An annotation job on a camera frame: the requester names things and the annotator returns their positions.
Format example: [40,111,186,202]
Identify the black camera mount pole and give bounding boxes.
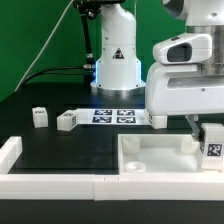
[73,0,103,64]

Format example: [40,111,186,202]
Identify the white U-shaped obstacle fence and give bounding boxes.
[0,137,224,201]

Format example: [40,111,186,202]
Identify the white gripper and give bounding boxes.
[145,62,224,141]

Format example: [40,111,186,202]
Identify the white square tabletop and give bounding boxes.
[118,134,217,174]

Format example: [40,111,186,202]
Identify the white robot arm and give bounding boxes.
[91,0,224,129]

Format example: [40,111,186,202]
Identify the white sheet with AprilTags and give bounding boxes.
[76,108,148,125]

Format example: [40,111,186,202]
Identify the white cable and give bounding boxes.
[13,0,76,93]

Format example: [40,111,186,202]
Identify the black cable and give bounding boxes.
[20,66,98,90]

